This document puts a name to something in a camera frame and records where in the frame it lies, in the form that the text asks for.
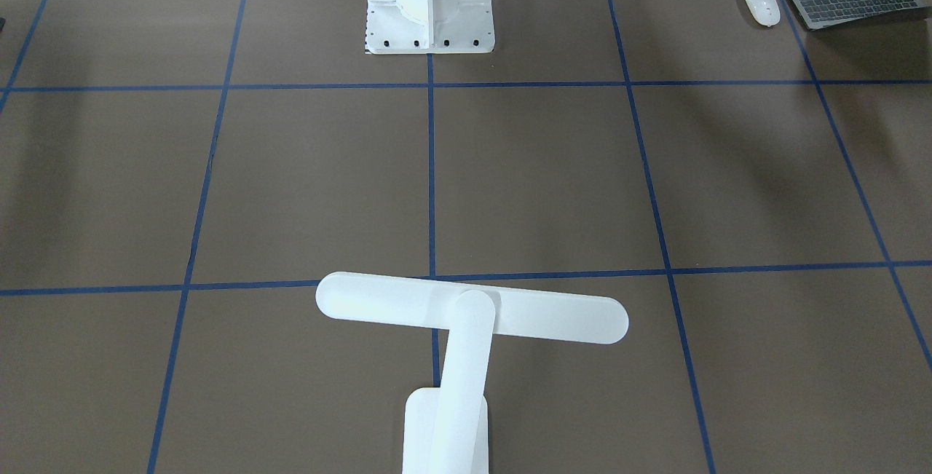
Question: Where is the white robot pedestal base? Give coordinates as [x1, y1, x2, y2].
[364, 0, 496, 54]

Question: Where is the white computer mouse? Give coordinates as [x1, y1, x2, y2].
[745, 0, 781, 28]

